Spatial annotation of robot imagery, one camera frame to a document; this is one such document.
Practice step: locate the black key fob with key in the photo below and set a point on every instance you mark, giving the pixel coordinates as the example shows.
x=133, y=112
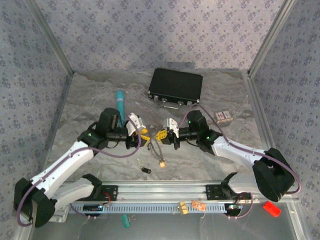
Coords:
x=145, y=170

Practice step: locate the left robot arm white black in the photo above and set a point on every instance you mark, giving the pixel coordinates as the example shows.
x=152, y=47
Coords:
x=65, y=162

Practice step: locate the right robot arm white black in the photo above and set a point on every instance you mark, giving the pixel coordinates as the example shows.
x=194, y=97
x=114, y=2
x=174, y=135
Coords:
x=237, y=150

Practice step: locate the teal cylindrical marker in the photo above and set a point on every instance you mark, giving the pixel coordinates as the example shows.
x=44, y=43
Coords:
x=119, y=100

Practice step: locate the playing card box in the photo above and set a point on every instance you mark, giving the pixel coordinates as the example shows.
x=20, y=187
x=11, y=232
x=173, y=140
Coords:
x=223, y=116

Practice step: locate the yellow binder clip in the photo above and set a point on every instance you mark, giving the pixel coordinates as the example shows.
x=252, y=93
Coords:
x=182, y=208

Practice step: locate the orange tag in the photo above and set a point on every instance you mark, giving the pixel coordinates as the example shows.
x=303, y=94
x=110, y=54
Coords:
x=198, y=205

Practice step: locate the green binder clip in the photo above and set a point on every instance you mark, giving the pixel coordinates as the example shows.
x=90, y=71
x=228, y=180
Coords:
x=125, y=221

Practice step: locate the small circuit board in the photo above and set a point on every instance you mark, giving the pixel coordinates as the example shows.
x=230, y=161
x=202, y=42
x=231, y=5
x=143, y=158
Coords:
x=93, y=207
x=235, y=207

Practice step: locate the red plastic block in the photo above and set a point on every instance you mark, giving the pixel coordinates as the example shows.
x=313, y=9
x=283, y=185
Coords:
x=271, y=209

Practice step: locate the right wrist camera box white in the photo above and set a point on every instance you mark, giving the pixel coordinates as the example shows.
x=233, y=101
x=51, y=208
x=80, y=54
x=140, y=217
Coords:
x=171, y=123

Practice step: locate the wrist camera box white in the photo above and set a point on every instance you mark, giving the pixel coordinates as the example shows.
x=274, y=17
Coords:
x=135, y=123
x=171, y=123

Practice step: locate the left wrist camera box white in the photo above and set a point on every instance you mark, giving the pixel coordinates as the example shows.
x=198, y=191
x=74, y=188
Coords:
x=135, y=123

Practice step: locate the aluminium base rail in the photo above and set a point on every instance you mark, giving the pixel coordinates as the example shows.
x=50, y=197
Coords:
x=162, y=192

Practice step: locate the aluminium side rail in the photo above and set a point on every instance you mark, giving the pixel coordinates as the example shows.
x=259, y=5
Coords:
x=260, y=112

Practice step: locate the silver metal bracket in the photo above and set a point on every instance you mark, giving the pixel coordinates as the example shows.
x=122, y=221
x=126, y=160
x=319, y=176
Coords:
x=61, y=216

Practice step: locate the aluminium frame post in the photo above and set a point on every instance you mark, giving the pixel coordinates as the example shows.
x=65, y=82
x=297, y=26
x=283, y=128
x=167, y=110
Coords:
x=50, y=37
x=272, y=37

